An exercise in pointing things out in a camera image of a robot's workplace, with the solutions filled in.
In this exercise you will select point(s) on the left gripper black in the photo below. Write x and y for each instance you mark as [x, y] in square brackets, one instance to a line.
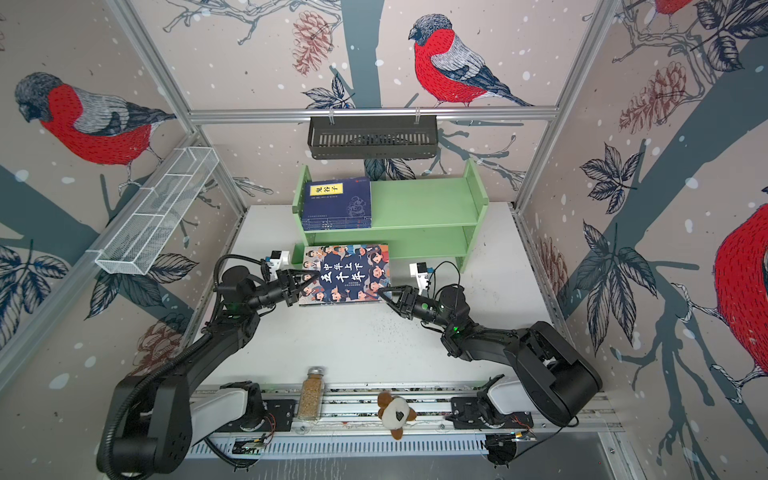
[288, 280]

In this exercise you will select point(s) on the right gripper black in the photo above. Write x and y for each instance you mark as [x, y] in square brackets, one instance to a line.
[410, 294]

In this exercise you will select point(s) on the illustrated Chinese history book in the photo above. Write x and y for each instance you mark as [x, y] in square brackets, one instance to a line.
[347, 273]

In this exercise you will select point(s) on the dark blue bottom book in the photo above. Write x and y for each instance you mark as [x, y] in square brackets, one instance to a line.
[345, 199]

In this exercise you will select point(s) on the blue book wide yellow label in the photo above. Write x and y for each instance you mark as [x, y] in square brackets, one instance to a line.
[334, 226]

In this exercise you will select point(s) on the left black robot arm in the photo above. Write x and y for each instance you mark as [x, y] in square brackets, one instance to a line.
[149, 426]

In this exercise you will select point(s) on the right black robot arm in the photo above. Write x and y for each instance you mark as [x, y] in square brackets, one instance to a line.
[557, 379]

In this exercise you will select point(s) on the green two-tier wooden shelf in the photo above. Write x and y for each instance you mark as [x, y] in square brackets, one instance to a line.
[418, 219]

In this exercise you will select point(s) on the brown white plush toy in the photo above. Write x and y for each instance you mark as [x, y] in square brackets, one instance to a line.
[394, 413]

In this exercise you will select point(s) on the glass jar of grains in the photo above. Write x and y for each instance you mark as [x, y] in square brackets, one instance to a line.
[309, 407]

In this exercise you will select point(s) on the dark hanging perforated basket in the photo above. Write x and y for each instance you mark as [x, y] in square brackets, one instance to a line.
[373, 137]

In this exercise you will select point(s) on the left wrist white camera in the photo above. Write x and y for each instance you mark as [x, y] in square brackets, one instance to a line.
[278, 260]

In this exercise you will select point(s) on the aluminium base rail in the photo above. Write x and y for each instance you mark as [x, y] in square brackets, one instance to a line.
[359, 411]

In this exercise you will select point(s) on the white wire mesh tray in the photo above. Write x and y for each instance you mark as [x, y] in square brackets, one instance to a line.
[141, 238]

